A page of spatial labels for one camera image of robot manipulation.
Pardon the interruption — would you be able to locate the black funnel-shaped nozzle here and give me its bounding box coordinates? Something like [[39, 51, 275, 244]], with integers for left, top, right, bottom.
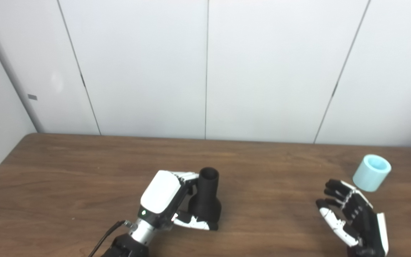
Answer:
[[188, 167, 222, 223]]

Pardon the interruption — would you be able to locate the light-blue cylindrical hose piece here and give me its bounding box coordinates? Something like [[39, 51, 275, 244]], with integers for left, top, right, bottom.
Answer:
[[352, 154, 392, 192]]

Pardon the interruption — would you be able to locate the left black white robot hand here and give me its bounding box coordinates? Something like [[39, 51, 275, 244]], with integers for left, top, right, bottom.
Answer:
[[138, 170, 219, 231]]

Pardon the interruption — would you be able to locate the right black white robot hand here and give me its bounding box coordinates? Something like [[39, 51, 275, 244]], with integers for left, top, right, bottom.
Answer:
[[315, 179, 389, 257]]

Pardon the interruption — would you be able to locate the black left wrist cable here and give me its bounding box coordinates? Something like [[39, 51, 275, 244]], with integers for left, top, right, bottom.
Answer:
[[88, 221, 126, 257]]

